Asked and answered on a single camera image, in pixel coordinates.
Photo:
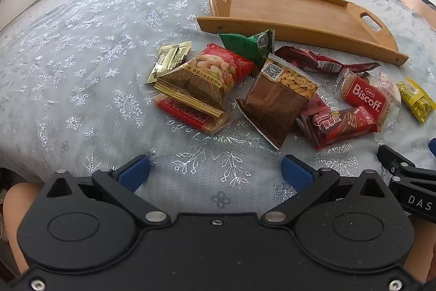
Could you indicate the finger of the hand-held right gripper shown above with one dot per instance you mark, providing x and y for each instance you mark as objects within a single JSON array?
[
  {"x": 433, "y": 145},
  {"x": 398, "y": 163}
]

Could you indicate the red biscuit packet white label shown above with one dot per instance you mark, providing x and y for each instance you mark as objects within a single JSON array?
[{"x": 366, "y": 95}]

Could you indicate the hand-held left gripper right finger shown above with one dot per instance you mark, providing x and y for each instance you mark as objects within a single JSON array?
[{"x": 296, "y": 173}]

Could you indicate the person's left leg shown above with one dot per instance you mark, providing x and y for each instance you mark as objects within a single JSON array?
[{"x": 17, "y": 226}]

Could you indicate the green snack packet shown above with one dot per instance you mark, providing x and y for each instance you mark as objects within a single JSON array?
[{"x": 245, "y": 45}]

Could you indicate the yellow snack packet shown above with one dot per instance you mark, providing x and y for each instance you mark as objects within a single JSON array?
[{"x": 415, "y": 96}]

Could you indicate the brown peanut snack packet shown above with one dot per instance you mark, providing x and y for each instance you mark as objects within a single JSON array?
[{"x": 272, "y": 103}]

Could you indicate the long dark red snack packet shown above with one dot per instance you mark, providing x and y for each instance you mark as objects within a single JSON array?
[{"x": 306, "y": 59}]

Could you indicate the person's leg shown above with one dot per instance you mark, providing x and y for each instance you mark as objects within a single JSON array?
[
  {"x": 17, "y": 226},
  {"x": 424, "y": 243}
]

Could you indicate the red wafer bar packet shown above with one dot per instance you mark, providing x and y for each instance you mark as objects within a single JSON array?
[{"x": 340, "y": 124}]

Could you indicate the person's right leg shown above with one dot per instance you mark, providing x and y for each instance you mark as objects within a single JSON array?
[{"x": 424, "y": 243}]

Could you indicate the small gold snack packet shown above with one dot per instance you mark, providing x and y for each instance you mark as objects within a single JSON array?
[{"x": 168, "y": 59}]

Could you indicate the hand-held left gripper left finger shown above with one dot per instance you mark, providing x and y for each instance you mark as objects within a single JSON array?
[{"x": 134, "y": 171}]

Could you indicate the wooden tray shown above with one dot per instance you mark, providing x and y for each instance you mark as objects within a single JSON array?
[{"x": 289, "y": 11}]

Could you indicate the red and gold snack packet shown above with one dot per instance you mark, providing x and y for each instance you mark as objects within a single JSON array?
[{"x": 204, "y": 72}]

